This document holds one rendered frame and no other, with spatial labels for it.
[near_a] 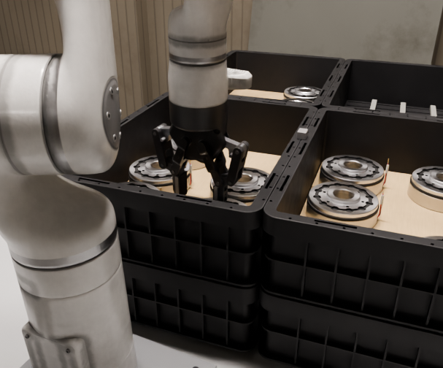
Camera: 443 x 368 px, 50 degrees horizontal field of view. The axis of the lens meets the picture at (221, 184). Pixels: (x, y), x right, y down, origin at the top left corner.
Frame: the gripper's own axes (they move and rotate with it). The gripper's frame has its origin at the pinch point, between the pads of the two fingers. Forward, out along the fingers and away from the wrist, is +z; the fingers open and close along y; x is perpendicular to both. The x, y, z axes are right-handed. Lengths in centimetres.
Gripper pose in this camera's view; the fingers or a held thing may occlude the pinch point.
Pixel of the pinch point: (199, 192)
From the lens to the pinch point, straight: 68.3
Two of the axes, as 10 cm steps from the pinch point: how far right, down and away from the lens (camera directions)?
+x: 4.5, -4.5, 7.7
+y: 8.9, 2.3, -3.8
